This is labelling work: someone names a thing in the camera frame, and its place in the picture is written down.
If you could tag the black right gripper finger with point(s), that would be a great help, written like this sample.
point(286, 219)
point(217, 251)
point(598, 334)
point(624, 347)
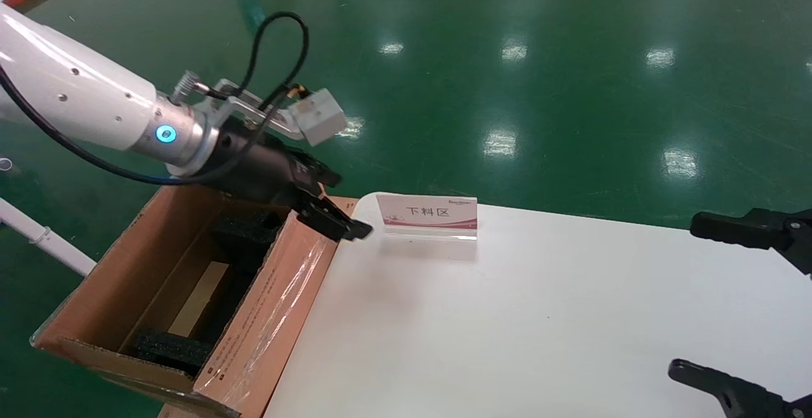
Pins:
point(736, 233)
point(717, 387)

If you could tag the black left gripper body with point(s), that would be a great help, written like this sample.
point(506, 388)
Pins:
point(260, 167)

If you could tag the black foam insert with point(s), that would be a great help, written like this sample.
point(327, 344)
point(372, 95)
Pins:
point(247, 234)
point(165, 351)

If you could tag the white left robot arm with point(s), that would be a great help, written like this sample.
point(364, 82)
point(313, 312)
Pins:
point(76, 94)

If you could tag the white pipe with clamp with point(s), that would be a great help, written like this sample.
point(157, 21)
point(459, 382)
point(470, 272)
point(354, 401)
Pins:
point(44, 237)

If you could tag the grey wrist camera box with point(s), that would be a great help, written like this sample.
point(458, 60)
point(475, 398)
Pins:
point(317, 117)

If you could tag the silver camera mounting bracket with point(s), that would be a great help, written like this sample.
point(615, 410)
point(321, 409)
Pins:
point(247, 107)

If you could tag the large open cardboard box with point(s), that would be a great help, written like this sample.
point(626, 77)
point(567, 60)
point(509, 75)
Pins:
point(279, 297)

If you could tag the acrylic sign with pink label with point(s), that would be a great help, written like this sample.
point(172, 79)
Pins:
point(431, 215)

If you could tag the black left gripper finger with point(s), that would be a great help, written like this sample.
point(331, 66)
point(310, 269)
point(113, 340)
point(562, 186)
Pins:
point(330, 220)
point(320, 174)

